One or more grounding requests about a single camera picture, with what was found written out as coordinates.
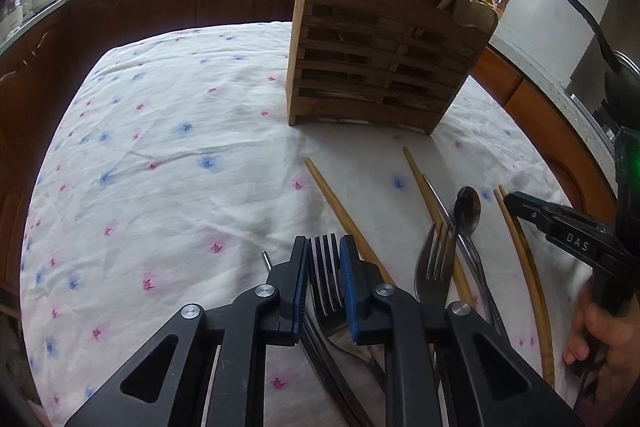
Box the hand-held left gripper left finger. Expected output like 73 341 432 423
65 235 308 427

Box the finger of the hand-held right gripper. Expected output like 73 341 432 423
503 190 635 267

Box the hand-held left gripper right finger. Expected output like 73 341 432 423
339 234 585 427

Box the steel fork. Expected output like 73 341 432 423
414 221 461 308
300 233 386 427

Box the wooden utensil holder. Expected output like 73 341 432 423
286 0 500 136

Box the person's right hand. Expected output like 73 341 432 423
562 282 640 389

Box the steel spoon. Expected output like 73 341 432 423
453 186 506 335

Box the white floral tablecloth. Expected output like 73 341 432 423
20 21 601 427

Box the black-handled frying pan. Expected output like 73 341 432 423
566 0 640 142

